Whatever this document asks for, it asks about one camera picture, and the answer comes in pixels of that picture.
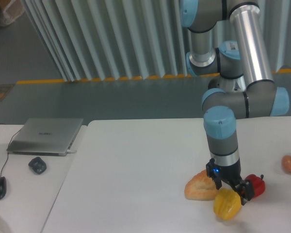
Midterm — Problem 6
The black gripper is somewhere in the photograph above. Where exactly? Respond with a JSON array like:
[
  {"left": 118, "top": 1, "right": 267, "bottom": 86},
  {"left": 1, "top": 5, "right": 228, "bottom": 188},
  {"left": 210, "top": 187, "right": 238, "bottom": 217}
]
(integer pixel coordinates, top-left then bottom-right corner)
[{"left": 206, "top": 158, "right": 255, "bottom": 206}]

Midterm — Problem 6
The yellow bell pepper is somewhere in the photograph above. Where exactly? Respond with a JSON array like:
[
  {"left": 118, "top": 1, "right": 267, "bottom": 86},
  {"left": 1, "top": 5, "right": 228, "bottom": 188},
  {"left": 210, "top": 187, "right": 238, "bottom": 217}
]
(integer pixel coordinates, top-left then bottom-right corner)
[{"left": 213, "top": 188, "right": 242, "bottom": 220}]

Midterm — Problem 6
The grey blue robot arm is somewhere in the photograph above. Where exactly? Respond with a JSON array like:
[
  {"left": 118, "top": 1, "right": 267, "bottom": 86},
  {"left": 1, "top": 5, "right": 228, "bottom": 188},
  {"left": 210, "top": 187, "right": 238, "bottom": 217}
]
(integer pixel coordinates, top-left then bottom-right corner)
[{"left": 180, "top": 0, "right": 290, "bottom": 204}]

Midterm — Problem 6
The red bell pepper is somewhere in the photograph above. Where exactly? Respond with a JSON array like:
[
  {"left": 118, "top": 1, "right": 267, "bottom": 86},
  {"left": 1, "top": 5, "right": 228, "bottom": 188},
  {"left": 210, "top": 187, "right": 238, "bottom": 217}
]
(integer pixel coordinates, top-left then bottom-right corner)
[{"left": 245, "top": 174, "right": 266, "bottom": 198}]

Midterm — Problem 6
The golden puff pastry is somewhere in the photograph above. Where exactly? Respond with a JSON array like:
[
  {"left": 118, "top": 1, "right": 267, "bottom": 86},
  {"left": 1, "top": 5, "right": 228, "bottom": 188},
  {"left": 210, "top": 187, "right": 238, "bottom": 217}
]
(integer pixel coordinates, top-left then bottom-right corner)
[{"left": 184, "top": 170, "right": 218, "bottom": 201}]

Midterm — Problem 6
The brown egg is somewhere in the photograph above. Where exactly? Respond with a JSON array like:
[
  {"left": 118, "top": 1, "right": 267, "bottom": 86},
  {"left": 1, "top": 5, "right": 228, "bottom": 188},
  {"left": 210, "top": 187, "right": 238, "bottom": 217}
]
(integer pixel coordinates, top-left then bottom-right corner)
[{"left": 281, "top": 155, "right": 291, "bottom": 173}]

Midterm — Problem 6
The silver closed laptop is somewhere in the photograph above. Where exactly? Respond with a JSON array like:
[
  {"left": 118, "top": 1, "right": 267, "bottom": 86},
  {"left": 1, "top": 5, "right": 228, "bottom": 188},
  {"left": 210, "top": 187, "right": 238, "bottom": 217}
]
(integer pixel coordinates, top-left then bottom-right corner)
[{"left": 7, "top": 118, "right": 83, "bottom": 156}]

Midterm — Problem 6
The black earbuds case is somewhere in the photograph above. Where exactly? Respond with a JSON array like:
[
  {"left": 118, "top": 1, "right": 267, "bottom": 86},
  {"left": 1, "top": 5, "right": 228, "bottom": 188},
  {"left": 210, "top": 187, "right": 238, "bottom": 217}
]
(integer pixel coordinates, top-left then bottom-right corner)
[{"left": 28, "top": 157, "right": 47, "bottom": 175}]

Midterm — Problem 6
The white folding partition screen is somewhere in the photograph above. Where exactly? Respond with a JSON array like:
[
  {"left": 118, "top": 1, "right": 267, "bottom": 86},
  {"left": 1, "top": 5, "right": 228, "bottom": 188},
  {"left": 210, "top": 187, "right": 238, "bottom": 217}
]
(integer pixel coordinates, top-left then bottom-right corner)
[{"left": 21, "top": 0, "right": 291, "bottom": 81}]

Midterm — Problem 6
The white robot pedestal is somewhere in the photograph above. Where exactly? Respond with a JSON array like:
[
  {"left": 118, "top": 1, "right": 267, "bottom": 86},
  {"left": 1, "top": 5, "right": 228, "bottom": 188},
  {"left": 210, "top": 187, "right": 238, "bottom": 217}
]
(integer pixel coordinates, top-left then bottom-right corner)
[{"left": 208, "top": 75, "right": 246, "bottom": 92}]

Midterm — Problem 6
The black mouse cable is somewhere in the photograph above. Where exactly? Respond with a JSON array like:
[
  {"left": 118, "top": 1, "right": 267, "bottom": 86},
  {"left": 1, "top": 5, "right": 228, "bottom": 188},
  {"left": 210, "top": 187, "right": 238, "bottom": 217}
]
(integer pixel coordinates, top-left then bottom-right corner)
[{"left": 0, "top": 123, "right": 23, "bottom": 179}]

